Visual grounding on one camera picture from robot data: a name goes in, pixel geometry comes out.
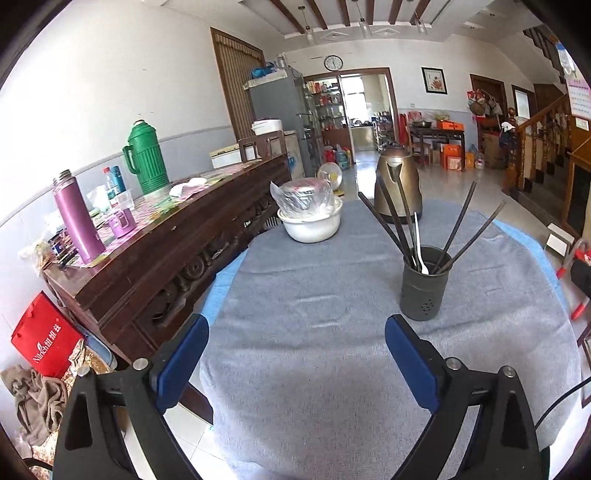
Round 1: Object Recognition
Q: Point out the bronze electric kettle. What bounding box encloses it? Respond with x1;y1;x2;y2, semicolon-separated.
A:
373;143;423;225

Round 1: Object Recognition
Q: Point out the purple cup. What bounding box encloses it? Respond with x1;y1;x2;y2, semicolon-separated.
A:
107;208;138;239

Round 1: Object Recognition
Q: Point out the red shopping bag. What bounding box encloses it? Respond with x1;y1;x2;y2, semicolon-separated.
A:
10;291;86;379

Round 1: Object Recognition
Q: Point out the crumpled white tissue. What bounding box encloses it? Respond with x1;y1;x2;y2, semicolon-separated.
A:
168;176;208;200

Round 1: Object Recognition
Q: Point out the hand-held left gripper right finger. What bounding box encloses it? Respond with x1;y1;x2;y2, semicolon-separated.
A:
385;314;552;480

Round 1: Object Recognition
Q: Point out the grey table cloth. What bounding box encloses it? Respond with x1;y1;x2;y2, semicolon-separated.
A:
198;198;583;478

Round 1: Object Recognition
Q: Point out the pink wall calendar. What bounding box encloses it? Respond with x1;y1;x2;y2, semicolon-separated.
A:
556;41;591;134

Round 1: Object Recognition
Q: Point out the framed wall picture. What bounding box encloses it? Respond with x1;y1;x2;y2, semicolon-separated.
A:
421;67;448;96

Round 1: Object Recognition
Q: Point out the wooden chair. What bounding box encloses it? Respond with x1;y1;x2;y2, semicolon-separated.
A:
238;130;287;162

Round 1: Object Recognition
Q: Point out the black cable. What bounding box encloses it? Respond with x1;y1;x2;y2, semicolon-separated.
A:
533;378;591;428

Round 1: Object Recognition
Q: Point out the white desk fan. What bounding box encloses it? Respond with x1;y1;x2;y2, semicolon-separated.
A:
317;162;345;195

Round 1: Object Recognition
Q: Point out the carved wooden sideboard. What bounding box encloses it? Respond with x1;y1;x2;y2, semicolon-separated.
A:
44;154;291;425

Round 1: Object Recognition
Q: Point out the dark wooden side table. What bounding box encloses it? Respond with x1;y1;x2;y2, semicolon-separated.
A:
409;124;467;167

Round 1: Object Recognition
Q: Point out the purple thermos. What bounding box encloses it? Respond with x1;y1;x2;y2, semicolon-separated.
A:
52;169;107;265

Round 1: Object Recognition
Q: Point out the glass pendant lamp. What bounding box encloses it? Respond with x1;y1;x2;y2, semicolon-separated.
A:
406;0;428;35
298;6;317;46
353;0;372;38

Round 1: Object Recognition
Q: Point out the white cardboard box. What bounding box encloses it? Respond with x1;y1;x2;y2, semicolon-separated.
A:
547;224;578;259

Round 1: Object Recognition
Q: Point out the plastic-wrapped metal bowl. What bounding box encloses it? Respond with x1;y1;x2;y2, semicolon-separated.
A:
270;179;335;217

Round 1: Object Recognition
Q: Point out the red plastic stool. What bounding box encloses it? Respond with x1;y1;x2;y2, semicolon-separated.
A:
556;240;591;321

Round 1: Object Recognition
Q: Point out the wooden stair railing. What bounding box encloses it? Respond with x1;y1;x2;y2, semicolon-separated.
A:
503;92;575;192

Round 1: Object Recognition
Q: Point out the dark utensil holder cup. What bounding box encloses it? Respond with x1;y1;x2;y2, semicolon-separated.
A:
399;246;452;322

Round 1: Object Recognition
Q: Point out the white chest freezer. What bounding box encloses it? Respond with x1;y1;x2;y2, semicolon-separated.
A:
210;144;243;169

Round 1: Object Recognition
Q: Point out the white plastic spoon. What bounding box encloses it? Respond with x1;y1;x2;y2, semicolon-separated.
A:
413;211;430;275

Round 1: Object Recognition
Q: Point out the dark chopstick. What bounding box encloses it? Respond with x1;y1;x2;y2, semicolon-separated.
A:
378;178;414;264
436;200;507;274
357;191;414;268
436;181;477;271
390;164;419;261

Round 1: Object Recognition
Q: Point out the white bowl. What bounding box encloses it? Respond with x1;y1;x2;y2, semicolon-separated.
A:
277;198;345;244

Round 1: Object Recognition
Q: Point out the green thermos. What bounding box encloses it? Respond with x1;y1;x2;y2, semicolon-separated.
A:
122;120;171;196

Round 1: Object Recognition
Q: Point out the grey refrigerator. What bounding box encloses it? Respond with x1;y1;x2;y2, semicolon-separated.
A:
245;69;324;178

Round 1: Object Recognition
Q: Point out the brown cloth rag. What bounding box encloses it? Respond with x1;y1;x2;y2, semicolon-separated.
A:
0;364;70;446

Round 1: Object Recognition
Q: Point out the clear plastic bottle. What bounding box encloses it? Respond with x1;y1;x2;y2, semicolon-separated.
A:
102;167;118;208

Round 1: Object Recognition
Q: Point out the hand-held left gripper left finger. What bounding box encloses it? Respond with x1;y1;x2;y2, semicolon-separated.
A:
53;313;211;480

